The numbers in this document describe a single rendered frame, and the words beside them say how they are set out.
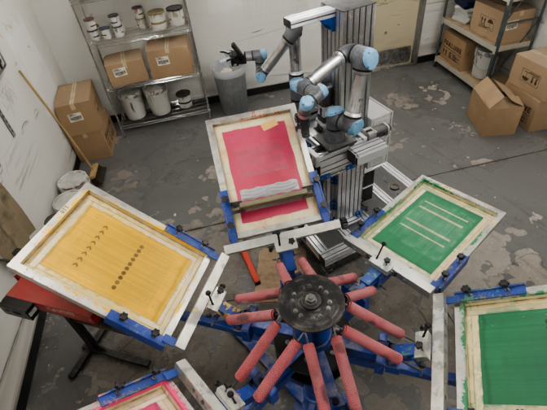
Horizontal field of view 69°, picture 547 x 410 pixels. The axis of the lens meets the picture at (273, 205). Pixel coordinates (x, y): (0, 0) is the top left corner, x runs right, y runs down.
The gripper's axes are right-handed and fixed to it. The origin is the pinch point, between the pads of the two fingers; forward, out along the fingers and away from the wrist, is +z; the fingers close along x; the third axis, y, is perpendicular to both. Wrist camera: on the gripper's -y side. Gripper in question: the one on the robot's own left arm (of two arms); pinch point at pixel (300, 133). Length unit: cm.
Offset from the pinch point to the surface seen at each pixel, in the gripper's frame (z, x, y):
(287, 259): -3, 28, -75
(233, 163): 5.7, 45.3, -8.3
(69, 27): 192, 195, 285
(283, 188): 5.3, 18.7, -31.0
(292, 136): 5.7, 4.5, 1.8
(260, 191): 4.9, 32.8, -30.0
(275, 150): 5.7, 17.4, -5.1
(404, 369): -25, -10, -141
